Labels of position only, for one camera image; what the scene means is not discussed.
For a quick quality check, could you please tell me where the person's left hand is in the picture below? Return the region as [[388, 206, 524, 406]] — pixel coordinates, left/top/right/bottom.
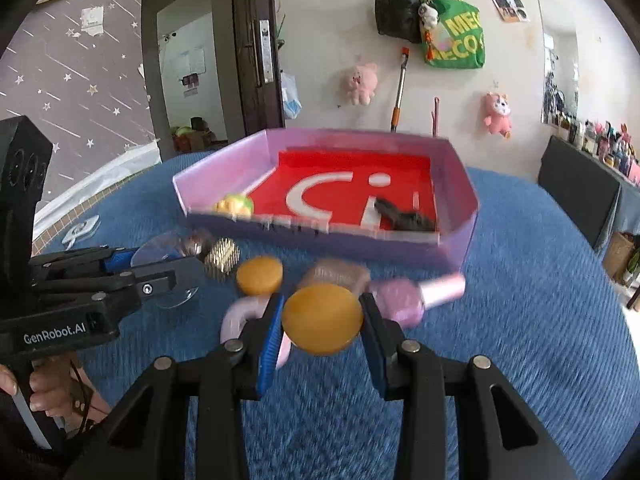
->
[[0, 352, 111, 426]]

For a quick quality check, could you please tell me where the clear suction cup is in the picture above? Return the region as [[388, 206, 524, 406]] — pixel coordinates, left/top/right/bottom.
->
[[131, 230, 200, 309]]

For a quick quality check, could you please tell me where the pink plush toy white face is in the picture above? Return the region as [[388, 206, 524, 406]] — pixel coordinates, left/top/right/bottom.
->
[[482, 91, 513, 139]]

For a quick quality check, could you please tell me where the blue textured table cover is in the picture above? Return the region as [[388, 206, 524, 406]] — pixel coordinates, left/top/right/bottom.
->
[[32, 152, 640, 480]]

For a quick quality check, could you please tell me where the pink nail polish bottle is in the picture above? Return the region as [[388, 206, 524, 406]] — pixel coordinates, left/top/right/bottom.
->
[[370, 272, 467, 329]]

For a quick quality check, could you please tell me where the white plush keychain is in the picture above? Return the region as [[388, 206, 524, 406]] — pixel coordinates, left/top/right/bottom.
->
[[419, 2, 441, 31]]

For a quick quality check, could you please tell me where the table with black cloth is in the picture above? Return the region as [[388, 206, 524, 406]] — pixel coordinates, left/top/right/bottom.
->
[[537, 135, 640, 251]]

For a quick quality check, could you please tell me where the row of small figurines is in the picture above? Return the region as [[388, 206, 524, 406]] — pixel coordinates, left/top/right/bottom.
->
[[555, 110, 640, 181]]

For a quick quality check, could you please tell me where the pale pink plush toy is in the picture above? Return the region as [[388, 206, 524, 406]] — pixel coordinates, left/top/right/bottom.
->
[[341, 62, 379, 107]]

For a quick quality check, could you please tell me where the clear plastic packet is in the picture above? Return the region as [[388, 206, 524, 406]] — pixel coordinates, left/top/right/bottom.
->
[[62, 215, 101, 250]]

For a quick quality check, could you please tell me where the blue white plastic bag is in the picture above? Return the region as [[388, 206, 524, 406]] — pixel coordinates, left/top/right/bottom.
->
[[281, 71, 303, 120]]

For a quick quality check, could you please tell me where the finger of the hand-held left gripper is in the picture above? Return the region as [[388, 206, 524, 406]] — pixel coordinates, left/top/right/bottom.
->
[[35, 257, 203, 307], [30, 246, 137, 277]]

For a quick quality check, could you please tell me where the large orange disc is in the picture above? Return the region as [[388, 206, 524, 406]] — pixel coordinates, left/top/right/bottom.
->
[[281, 282, 365, 357]]

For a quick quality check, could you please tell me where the silver orange mop handle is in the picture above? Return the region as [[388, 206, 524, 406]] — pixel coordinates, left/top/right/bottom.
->
[[390, 46, 412, 133]]

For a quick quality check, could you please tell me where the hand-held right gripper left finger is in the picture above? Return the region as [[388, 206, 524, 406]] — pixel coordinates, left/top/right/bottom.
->
[[64, 293, 286, 480]]

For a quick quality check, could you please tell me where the dark wooden door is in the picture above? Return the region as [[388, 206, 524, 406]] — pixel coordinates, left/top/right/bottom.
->
[[231, 0, 286, 136]]

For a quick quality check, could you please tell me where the wall photo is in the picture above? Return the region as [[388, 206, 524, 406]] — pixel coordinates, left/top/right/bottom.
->
[[482, 0, 531, 23]]

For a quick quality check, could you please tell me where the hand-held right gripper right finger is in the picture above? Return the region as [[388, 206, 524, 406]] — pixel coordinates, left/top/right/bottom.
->
[[358, 293, 578, 480]]

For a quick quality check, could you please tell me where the brown block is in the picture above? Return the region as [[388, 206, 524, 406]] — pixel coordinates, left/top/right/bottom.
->
[[297, 257, 371, 296]]

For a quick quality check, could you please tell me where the black backpack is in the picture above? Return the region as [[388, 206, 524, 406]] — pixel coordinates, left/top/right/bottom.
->
[[375, 0, 425, 44]]

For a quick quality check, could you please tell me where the black toy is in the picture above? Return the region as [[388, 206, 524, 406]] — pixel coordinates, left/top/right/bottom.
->
[[374, 196, 437, 233]]

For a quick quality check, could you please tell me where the pink box with red bottom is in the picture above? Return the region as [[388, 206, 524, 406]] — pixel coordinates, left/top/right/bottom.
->
[[172, 128, 480, 267]]

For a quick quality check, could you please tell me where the yellow green toy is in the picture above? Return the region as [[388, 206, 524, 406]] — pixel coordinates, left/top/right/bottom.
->
[[212, 193, 255, 220]]

